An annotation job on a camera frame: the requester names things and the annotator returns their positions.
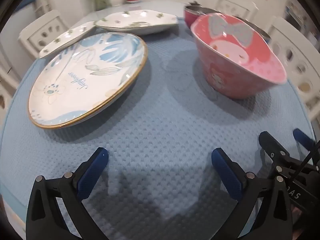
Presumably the blue steel bowl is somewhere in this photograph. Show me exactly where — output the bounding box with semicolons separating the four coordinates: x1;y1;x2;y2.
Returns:
235;17;272;43

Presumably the blue floral gold-rimmed plate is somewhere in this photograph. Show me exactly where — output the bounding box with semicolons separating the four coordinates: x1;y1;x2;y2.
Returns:
27;32;148;130

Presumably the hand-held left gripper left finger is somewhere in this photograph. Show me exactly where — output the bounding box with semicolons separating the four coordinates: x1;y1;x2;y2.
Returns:
26;147;109;240

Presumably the white plate with green flowers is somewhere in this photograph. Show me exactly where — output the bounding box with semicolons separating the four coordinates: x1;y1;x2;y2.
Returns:
39;21;97;59
94;9;179;36

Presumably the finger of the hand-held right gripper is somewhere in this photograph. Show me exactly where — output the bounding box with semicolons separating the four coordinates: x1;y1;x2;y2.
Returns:
259;131;300;180
293;128;320;165

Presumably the pink cartoon bowl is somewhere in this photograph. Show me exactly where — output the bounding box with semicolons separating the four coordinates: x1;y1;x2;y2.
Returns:
190;13;288;100

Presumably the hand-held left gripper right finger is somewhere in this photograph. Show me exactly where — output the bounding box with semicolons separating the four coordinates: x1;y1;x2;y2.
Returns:
211;148;293;240

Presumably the light blue textured table mat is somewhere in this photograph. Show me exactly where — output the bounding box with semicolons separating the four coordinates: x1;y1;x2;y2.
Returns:
0;17;316;240

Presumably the black cable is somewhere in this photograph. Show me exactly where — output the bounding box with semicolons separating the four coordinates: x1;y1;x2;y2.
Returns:
291;144;318;182

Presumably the pink steel bowl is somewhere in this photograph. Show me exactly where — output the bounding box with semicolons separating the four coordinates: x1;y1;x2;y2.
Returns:
184;4;222;29

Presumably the white dining chair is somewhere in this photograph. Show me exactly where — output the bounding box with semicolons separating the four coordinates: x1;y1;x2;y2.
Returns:
216;0;250;18
269;16;320;110
18;10;68;55
0;62;19;115

